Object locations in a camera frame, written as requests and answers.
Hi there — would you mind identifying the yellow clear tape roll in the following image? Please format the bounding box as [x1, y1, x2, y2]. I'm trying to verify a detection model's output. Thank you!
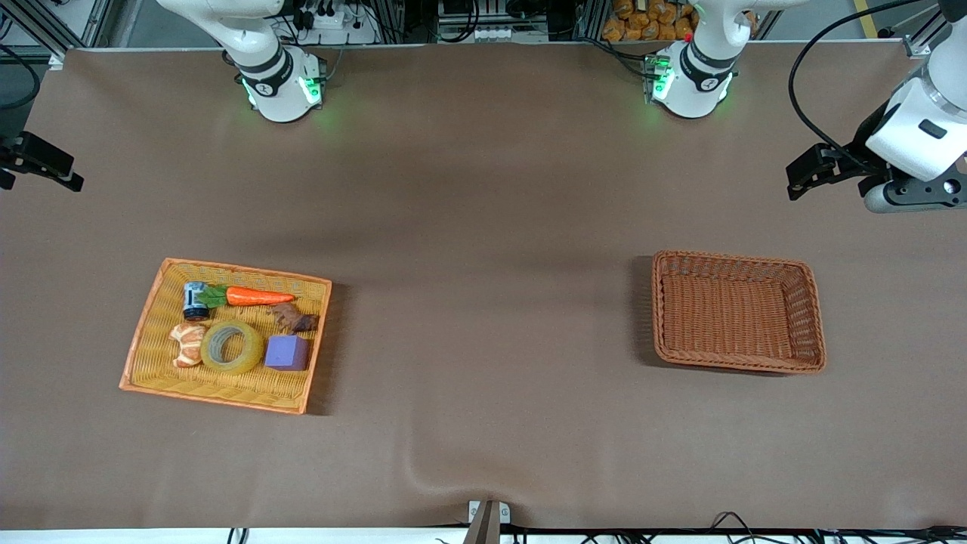
[199, 319, 266, 376]

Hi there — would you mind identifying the brown wicker basket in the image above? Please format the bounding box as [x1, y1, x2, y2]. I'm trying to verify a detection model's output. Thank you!
[651, 250, 827, 376]

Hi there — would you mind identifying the small blue black can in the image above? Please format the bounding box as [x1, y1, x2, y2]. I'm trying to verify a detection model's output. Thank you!
[183, 281, 209, 322]

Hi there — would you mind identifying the toy croissant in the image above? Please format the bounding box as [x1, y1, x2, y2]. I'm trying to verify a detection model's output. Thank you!
[168, 323, 209, 369]

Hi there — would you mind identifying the bag of orange snacks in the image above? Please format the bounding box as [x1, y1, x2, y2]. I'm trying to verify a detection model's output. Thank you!
[601, 0, 700, 43]

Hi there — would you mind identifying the toy carrot with green leaves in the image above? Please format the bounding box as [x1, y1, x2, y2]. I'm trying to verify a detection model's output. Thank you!
[198, 284, 297, 309]

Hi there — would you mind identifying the orange woven tray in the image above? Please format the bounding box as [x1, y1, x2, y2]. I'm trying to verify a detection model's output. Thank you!
[119, 258, 333, 416]

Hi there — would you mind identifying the brown toy figure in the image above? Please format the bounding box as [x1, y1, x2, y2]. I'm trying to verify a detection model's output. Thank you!
[268, 302, 320, 335]

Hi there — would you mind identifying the purple cube block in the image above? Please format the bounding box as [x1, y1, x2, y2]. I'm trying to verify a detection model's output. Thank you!
[264, 335, 311, 372]

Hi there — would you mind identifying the white power strip with plugs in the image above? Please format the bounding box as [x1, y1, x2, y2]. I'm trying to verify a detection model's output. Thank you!
[296, 0, 357, 32]

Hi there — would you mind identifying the brown table cover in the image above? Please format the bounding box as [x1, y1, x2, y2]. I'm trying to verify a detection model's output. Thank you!
[0, 42, 967, 530]

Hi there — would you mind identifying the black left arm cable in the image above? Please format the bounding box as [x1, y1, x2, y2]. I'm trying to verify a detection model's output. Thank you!
[789, 0, 945, 171]

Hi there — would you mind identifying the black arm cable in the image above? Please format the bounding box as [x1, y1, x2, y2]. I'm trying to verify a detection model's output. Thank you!
[789, 0, 945, 171]
[0, 44, 40, 112]

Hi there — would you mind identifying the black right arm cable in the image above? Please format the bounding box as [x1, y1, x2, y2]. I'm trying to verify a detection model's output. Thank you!
[0, 44, 40, 112]

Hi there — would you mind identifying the aluminium frame post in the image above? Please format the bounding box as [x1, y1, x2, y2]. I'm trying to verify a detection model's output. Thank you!
[902, 6, 954, 59]

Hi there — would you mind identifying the metal camera bracket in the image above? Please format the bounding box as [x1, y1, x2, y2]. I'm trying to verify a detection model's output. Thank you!
[468, 499, 511, 544]

